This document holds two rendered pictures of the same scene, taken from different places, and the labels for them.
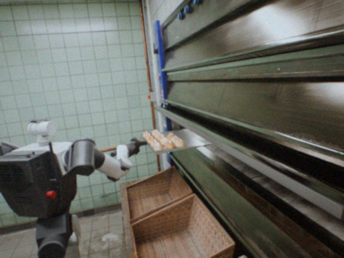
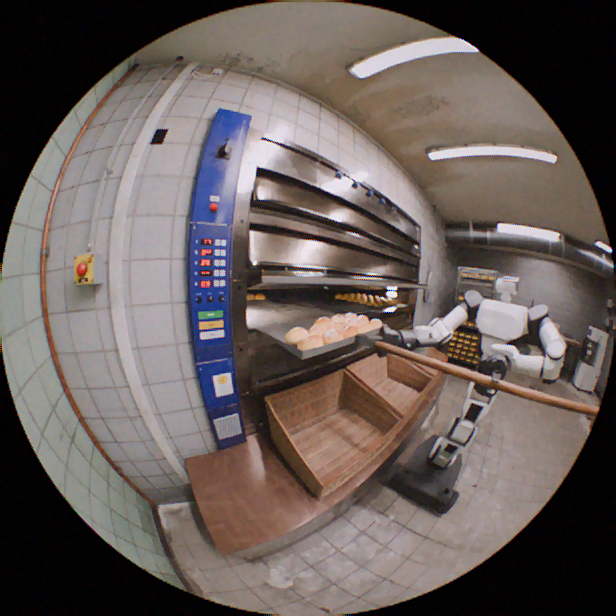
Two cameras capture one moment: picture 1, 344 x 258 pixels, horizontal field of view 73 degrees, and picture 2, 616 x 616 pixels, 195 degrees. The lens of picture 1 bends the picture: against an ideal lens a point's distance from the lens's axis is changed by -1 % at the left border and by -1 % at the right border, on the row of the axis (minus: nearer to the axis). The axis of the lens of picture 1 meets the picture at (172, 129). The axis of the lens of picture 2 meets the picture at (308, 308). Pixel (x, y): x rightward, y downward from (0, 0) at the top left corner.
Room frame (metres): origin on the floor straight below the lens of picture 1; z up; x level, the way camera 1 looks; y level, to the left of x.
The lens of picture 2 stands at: (2.19, 0.72, 1.43)
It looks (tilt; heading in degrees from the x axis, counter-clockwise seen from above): 11 degrees down; 246
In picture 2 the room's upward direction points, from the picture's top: 3 degrees clockwise
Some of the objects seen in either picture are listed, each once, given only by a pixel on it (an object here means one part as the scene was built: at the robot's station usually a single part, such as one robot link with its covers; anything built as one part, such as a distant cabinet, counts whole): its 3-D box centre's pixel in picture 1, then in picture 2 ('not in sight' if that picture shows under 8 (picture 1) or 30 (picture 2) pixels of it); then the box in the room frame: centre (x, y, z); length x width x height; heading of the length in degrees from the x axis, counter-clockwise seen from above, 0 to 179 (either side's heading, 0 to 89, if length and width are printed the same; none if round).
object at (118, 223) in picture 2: (157, 98); (115, 269); (2.62, 0.13, 1.45); 0.05 x 0.02 x 2.30; 14
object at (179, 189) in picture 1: (156, 197); (335, 423); (1.76, 0.18, 0.72); 0.56 x 0.49 x 0.28; 12
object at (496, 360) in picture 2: not in sight; (495, 372); (1.50, 0.68, 1.19); 0.12 x 0.10 x 0.13; 9
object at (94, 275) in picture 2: (153, 96); (87, 269); (2.71, 0.18, 1.46); 0.10 x 0.07 x 0.10; 14
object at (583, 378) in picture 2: not in sight; (590, 359); (-3.22, 3.21, 0.66); 0.92 x 0.59 x 1.32; 104
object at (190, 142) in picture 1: (169, 138); (325, 326); (1.78, 0.03, 1.19); 0.55 x 0.36 x 0.03; 16
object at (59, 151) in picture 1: (41, 175); (504, 329); (1.04, 0.63, 1.27); 0.34 x 0.30 x 0.36; 77
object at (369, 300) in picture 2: not in sight; (366, 298); (0.80, -0.78, 1.21); 0.61 x 0.48 x 0.06; 104
